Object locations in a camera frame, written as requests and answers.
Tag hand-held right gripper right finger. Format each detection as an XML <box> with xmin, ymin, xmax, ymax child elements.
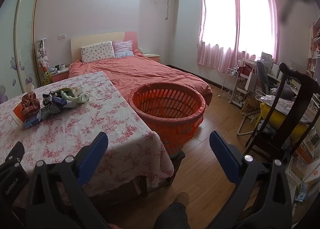
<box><xmin>209</xmin><ymin>131</ymin><xmax>293</xmax><ymax>229</ymax></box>

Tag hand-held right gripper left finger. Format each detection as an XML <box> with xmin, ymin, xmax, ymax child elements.
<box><xmin>26</xmin><ymin>131</ymin><xmax>110</xmax><ymax>229</ymax></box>

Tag light green sock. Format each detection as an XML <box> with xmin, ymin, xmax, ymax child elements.
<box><xmin>60</xmin><ymin>89</ymin><xmax>90</xmax><ymax>105</ymax></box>

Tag orange plastic basket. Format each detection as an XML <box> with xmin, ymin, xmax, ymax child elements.
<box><xmin>128</xmin><ymin>82</ymin><xmax>207</xmax><ymax>154</ymax></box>

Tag grey sock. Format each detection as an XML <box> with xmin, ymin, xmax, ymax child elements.
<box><xmin>40</xmin><ymin>105</ymin><xmax>62</xmax><ymax>121</ymax></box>

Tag blue tissue packet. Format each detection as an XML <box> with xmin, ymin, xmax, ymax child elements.
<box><xmin>23</xmin><ymin>114</ymin><xmax>42</xmax><ymax>129</ymax></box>

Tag red paper cup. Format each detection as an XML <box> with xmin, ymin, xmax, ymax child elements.
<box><xmin>12</xmin><ymin>105</ymin><xmax>28</xmax><ymax>128</ymax></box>

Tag dark patterned sock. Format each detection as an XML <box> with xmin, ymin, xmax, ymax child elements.
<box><xmin>42</xmin><ymin>91</ymin><xmax>66</xmax><ymax>107</ymax></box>

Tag floral tablecloth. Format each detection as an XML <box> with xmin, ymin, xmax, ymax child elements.
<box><xmin>0</xmin><ymin>71</ymin><xmax>174</xmax><ymax>207</ymax></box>

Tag dark wooden stool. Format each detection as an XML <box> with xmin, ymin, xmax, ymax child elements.
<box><xmin>170</xmin><ymin>150</ymin><xmax>187</xmax><ymax>187</ymax></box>

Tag brown paper bag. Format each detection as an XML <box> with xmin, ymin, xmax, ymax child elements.
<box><xmin>241</xmin><ymin>96</ymin><xmax>262</xmax><ymax>117</ymax></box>

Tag person's brown shoe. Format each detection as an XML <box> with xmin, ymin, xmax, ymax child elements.
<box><xmin>172</xmin><ymin>192</ymin><xmax>190</xmax><ymax>209</ymax></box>

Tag yellow cushion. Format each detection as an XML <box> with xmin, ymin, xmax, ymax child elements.
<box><xmin>260</xmin><ymin>102</ymin><xmax>310</xmax><ymax>142</ymax></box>

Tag white storage trolley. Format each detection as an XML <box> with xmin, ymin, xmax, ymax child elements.
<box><xmin>232</xmin><ymin>59</ymin><xmax>257</xmax><ymax>108</ymax></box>

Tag white paper bag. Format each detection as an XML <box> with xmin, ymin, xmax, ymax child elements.
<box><xmin>245</xmin><ymin>70</ymin><xmax>258</xmax><ymax>93</ymax></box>

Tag newspaper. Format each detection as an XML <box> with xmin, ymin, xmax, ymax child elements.
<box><xmin>260</xmin><ymin>94</ymin><xmax>313</xmax><ymax>122</ymax></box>

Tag person's leg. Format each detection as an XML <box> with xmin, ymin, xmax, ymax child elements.
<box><xmin>156</xmin><ymin>203</ymin><xmax>188</xmax><ymax>229</ymax></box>

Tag pink nightstand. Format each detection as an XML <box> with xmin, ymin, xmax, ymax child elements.
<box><xmin>50</xmin><ymin>66</ymin><xmax>70</xmax><ymax>84</ymax></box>

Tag grey office chair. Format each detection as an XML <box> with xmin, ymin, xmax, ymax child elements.
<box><xmin>255</xmin><ymin>59</ymin><xmax>273</xmax><ymax>94</ymax></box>

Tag orange and white box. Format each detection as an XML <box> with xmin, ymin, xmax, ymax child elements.
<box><xmin>300</xmin><ymin>161</ymin><xmax>320</xmax><ymax>194</ymax></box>

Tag bed with salmon duvet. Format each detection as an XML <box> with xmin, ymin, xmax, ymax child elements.
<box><xmin>68</xmin><ymin>49</ymin><xmax>213</xmax><ymax>109</ymax></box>

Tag pink curtain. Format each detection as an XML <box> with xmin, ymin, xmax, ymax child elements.
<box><xmin>235</xmin><ymin>0</ymin><xmax>280</xmax><ymax>63</ymax></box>
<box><xmin>197</xmin><ymin>0</ymin><xmax>240</xmax><ymax>73</ymax></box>

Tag floral print pillow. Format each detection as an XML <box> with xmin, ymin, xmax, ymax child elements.
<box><xmin>80</xmin><ymin>41</ymin><xmax>115</xmax><ymax>64</ymax></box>

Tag pink striped pillow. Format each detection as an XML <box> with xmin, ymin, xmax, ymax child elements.
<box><xmin>113</xmin><ymin>41</ymin><xmax>135</xmax><ymax>59</ymax></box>

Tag dark wooden chair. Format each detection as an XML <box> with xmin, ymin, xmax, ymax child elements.
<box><xmin>244</xmin><ymin>62</ymin><xmax>320</xmax><ymax>169</ymax></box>

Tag hanging plush toys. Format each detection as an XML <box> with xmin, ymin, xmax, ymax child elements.
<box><xmin>36</xmin><ymin>39</ymin><xmax>52</xmax><ymax>85</ymax></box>

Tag cream nightstand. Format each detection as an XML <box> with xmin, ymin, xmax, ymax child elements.
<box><xmin>144</xmin><ymin>53</ymin><xmax>161</xmax><ymax>64</ymax></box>

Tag cream and pink headboard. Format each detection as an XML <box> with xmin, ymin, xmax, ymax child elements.
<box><xmin>71</xmin><ymin>32</ymin><xmax>138</xmax><ymax>63</ymax></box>

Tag sliding door wardrobe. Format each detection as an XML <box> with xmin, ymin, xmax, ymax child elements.
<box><xmin>0</xmin><ymin>0</ymin><xmax>40</xmax><ymax>104</ymax></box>

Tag white bookshelf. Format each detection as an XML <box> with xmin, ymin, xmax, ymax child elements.
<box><xmin>306</xmin><ymin>16</ymin><xmax>320</xmax><ymax>77</ymax></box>

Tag white wire cart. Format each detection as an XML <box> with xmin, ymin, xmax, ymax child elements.
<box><xmin>220</xmin><ymin>67</ymin><xmax>238</xmax><ymax>104</ymax></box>

